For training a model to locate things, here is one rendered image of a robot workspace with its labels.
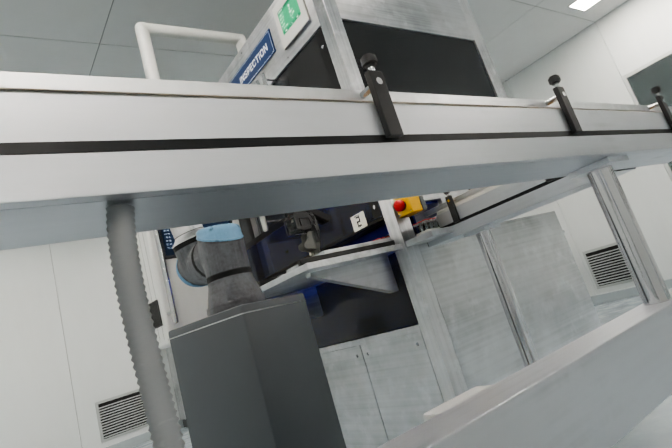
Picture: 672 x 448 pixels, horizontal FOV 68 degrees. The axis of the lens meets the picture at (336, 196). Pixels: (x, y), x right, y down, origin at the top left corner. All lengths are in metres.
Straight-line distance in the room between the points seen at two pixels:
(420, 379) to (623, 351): 1.03
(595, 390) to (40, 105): 0.75
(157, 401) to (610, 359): 0.66
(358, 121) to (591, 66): 5.92
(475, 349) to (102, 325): 5.65
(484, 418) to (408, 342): 1.21
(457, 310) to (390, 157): 1.27
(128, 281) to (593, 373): 0.64
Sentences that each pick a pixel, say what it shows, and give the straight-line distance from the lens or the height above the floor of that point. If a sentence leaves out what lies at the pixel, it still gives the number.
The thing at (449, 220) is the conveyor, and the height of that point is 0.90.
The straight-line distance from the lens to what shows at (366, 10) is 2.22.
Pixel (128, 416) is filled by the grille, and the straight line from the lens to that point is 6.94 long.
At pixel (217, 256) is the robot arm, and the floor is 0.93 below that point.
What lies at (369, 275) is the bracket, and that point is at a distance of 1.73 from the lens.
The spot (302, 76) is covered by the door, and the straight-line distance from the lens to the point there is 2.18.
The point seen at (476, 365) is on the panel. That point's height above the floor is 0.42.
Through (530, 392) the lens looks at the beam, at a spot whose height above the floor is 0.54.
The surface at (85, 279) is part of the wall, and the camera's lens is 7.04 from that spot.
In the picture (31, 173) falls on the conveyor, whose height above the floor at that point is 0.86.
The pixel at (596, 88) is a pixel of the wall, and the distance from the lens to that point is 6.41.
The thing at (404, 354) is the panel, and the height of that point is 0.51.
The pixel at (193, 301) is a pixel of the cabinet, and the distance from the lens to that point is 2.39.
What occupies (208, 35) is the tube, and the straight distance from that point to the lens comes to 3.18.
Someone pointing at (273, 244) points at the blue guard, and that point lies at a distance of 2.45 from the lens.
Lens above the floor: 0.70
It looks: 13 degrees up
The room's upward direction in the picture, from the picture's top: 17 degrees counter-clockwise
